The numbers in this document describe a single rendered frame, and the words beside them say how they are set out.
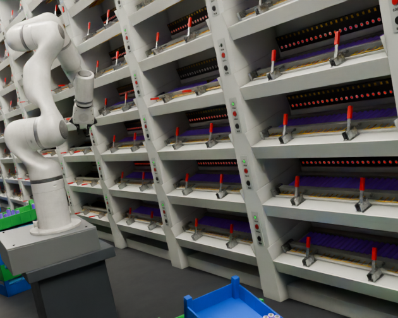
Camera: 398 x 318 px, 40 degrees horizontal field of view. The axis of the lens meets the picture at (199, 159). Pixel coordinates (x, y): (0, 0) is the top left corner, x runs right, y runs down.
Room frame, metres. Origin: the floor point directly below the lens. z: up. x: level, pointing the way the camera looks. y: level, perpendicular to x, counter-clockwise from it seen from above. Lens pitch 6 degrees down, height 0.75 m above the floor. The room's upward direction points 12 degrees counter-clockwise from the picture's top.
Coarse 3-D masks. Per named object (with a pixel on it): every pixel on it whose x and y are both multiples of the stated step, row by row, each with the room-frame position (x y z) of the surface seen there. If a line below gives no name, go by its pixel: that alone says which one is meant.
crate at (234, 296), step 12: (228, 288) 1.68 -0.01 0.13; (240, 288) 1.67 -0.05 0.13; (192, 300) 1.60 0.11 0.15; (204, 300) 1.63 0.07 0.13; (216, 300) 1.66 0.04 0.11; (228, 300) 1.68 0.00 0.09; (240, 300) 1.67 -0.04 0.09; (252, 300) 1.62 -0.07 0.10; (192, 312) 1.55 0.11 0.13; (204, 312) 1.62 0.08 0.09; (216, 312) 1.62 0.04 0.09; (228, 312) 1.62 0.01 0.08; (240, 312) 1.62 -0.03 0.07; (252, 312) 1.61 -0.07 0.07; (264, 312) 1.58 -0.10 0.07; (276, 312) 1.53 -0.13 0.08
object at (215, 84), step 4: (204, 84) 2.10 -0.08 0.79; (208, 84) 2.05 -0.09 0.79; (212, 84) 2.02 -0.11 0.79; (216, 84) 2.01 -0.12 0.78; (188, 88) 2.19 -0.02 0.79; (192, 88) 2.15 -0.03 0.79; (196, 88) 2.13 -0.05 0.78; (208, 88) 2.06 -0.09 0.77; (212, 88) 2.00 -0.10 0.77; (172, 92) 2.30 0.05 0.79; (176, 92) 2.26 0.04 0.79; (180, 92) 2.24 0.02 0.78; (188, 92) 2.18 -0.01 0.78; (192, 92) 2.16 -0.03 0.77; (160, 96) 2.39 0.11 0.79; (172, 96) 2.30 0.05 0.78; (176, 96) 2.25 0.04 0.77
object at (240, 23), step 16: (256, 0) 1.88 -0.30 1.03; (272, 0) 1.70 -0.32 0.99; (288, 0) 1.61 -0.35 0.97; (304, 0) 1.49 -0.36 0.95; (320, 0) 1.45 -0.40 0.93; (336, 0) 1.41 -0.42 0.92; (224, 16) 1.80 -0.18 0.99; (240, 16) 1.81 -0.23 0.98; (256, 16) 1.67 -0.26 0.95; (272, 16) 1.62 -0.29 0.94; (288, 16) 1.57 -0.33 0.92; (240, 32) 1.76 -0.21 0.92
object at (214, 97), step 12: (216, 72) 2.22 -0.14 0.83; (168, 84) 2.47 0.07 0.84; (144, 96) 2.41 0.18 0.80; (156, 96) 2.42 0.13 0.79; (192, 96) 2.11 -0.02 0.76; (204, 96) 2.00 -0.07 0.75; (216, 96) 1.94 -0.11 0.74; (156, 108) 2.34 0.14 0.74; (168, 108) 2.26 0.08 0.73; (180, 108) 2.18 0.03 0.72; (192, 108) 2.10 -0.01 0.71
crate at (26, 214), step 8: (32, 200) 2.85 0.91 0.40; (16, 208) 2.81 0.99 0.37; (24, 208) 2.83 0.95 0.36; (8, 216) 2.58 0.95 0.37; (16, 216) 2.61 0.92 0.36; (24, 216) 2.63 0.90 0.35; (32, 216) 2.65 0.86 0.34; (0, 224) 2.55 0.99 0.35; (8, 224) 2.58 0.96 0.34; (16, 224) 2.60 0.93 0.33
